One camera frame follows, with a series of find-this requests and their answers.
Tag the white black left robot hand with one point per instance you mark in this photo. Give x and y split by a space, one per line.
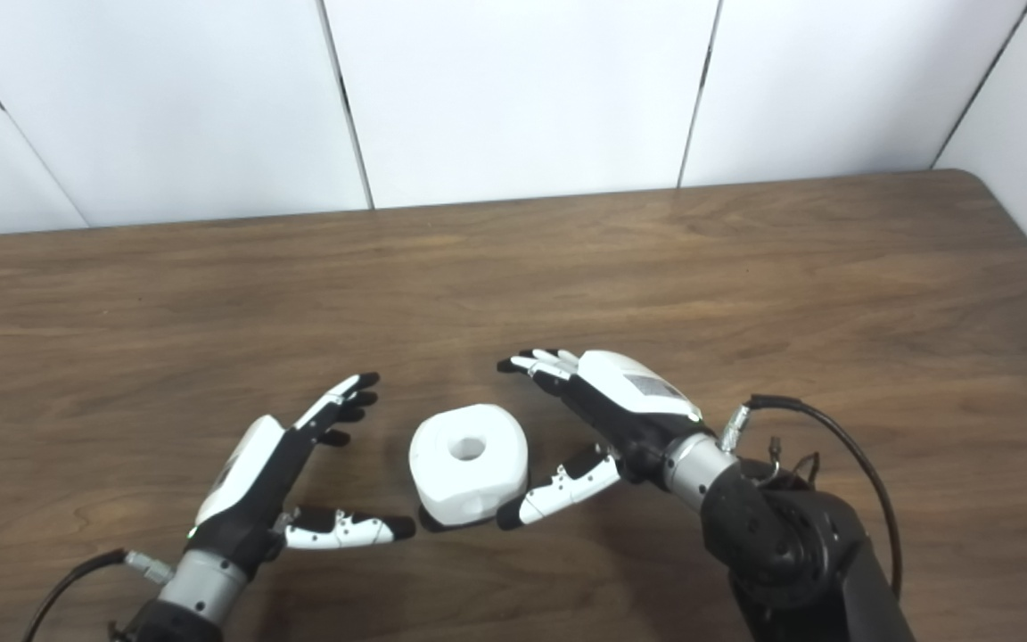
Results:
250 481

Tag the black flanged holder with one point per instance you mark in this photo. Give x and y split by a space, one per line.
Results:
433 523

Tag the round white cylinder piece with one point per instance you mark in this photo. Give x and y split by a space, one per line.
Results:
469 477

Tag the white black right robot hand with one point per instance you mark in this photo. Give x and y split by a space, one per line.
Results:
629 401

